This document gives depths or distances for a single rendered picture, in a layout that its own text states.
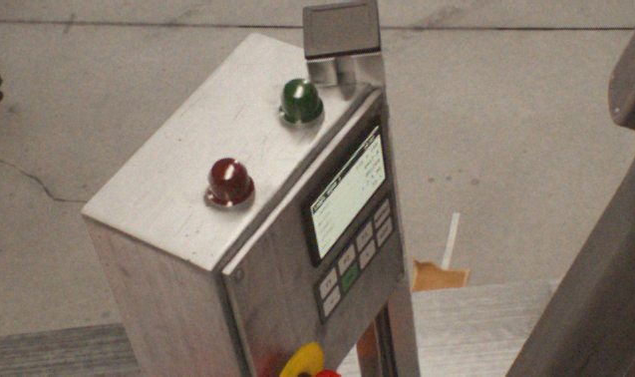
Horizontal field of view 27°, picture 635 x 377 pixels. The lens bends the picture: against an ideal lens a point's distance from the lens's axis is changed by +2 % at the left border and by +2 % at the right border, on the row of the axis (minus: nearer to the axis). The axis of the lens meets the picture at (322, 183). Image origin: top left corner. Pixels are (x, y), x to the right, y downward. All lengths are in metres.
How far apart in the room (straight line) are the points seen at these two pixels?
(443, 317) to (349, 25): 0.73
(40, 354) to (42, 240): 1.28
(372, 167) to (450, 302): 0.69
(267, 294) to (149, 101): 2.29
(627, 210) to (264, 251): 0.20
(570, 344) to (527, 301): 0.81
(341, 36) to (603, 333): 0.24
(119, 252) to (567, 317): 0.25
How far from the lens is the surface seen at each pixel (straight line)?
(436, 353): 1.42
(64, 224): 2.79
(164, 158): 0.74
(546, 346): 0.67
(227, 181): 0.69
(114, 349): 1.49
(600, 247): 0.64
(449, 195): 2.67
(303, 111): 0.73
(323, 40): 0.76
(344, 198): 0.76
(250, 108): 0.76
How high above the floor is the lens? 1.99
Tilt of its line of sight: 47 degrees down
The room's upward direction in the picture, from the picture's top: 10 degrees counter-clockwise
